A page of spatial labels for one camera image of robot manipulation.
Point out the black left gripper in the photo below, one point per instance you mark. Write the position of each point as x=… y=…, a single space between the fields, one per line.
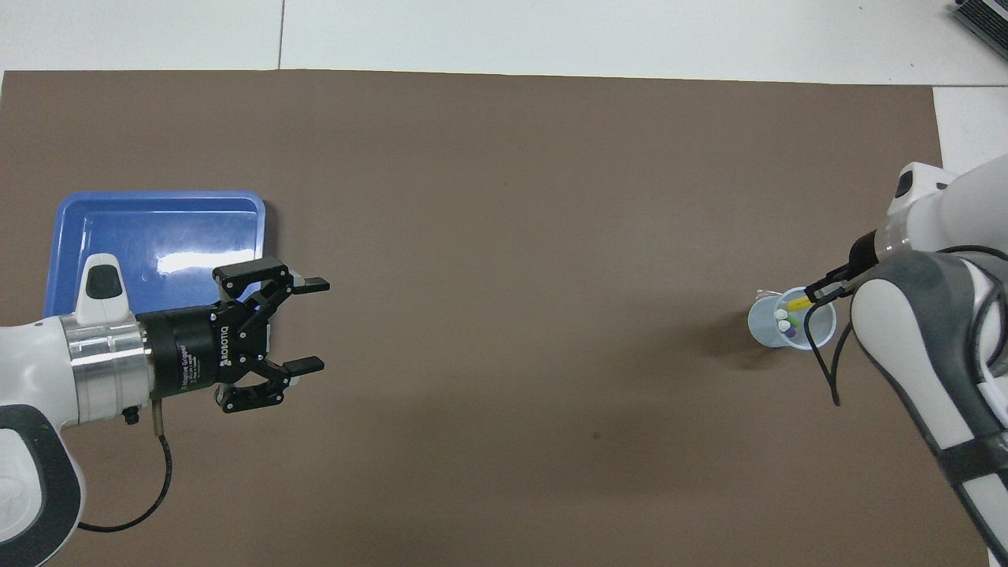
x=181 y=350

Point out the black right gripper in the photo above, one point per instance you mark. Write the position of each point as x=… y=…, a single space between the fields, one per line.
x=863 y=253

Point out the yellow highlighter pen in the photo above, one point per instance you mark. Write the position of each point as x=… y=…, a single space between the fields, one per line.
x=797 y=302

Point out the green highlighter pen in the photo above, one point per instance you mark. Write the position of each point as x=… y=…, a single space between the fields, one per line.
x=794 y=321

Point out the purple highlighter pen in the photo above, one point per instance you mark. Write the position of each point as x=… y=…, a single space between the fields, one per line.
x=789 y=334

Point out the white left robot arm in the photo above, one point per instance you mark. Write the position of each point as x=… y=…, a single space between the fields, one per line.
x=39 y=370

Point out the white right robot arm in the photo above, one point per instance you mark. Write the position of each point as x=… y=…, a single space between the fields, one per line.
x=929 y=315

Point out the blue plastic tray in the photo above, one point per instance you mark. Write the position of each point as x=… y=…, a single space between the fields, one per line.
x=157 y=228

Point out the translucent plastic pen cup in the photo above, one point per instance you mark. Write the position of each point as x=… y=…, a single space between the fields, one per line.
x=764 y=327

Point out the brown table mat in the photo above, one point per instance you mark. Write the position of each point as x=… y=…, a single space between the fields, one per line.
x=504 y=197

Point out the grey striped device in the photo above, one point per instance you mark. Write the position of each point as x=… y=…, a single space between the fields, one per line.
x=988 y=20

